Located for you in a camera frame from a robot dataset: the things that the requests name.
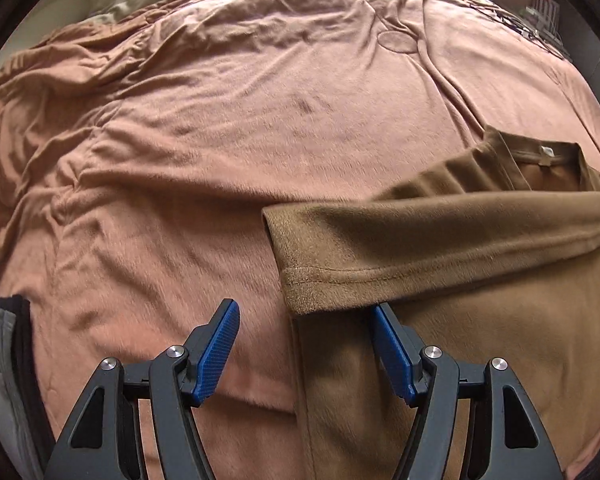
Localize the brown printed t-shirt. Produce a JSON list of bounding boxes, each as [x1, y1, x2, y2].
[[263, 129, 600, 479]]

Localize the cream padded headboard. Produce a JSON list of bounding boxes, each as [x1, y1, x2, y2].
[[0, 0, 95, 69]]

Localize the salmon pink bed blanket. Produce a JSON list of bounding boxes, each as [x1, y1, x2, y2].
[[0, 0, 600, 479]]

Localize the items on bedside cabinet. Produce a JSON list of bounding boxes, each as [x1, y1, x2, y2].
[[519, 0, 560, 39]]

